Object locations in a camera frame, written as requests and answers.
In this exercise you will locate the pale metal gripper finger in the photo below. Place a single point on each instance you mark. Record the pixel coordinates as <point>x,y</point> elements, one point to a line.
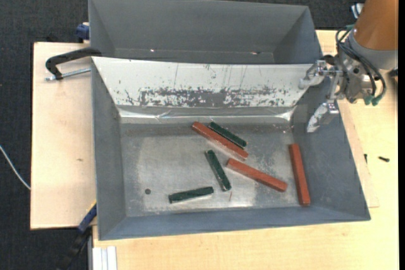
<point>311,76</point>
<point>320,117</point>

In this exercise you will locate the red-brown flat block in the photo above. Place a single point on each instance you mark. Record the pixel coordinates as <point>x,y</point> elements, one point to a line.
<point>220,140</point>
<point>256,174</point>
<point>300,174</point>

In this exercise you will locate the small black screw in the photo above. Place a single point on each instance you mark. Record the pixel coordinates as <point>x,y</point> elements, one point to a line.
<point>384,159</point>

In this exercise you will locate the dark green flat block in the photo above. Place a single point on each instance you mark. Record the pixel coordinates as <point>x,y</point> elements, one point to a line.
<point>218,170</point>
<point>228,134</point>
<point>190,194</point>

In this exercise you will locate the grey metal bin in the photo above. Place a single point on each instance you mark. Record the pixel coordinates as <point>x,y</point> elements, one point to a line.
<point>177,167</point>

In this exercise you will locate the pale wood board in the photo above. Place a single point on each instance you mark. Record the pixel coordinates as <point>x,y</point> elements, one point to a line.
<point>60,136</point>

